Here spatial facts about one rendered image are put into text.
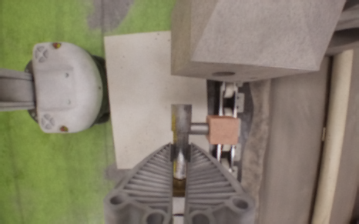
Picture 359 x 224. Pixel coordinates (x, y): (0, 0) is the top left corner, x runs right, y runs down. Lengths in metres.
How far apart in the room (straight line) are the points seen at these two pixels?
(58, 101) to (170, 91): 0.90
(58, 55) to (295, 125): 1.11
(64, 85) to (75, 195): 1.07
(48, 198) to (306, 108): 2.00
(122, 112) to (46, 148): 1.43
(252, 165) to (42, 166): 1.73
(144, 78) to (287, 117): 0.37
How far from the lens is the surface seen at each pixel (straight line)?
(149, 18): 1.29
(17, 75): 1.26
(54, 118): 1.04
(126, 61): 0.32
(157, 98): 0.29
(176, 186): 0.19
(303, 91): 0.46
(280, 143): 0.44
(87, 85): 0.93
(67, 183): 1.71
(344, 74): 0.49
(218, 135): 0.17
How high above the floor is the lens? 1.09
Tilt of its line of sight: 85 degrees down
